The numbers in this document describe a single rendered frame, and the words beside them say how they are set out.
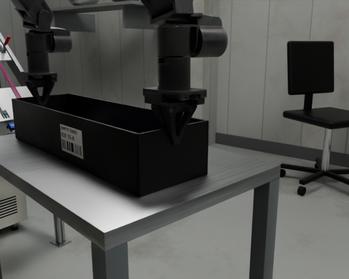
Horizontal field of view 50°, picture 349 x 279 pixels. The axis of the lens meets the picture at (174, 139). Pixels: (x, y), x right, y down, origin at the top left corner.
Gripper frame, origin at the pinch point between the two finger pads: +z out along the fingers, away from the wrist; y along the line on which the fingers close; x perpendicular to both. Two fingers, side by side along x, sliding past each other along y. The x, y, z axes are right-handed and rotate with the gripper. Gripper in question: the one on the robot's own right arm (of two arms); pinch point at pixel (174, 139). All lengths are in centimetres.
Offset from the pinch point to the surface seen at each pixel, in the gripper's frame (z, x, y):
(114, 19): -52, -238, 367
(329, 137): 50, -225, 73
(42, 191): 8.7, 19.3, 13.7
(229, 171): 8.9, -13.8, -1.8
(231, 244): 88, -103, 66
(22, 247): 87, -18, 141
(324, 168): 75, -225, 74
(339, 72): 5, -281, 94
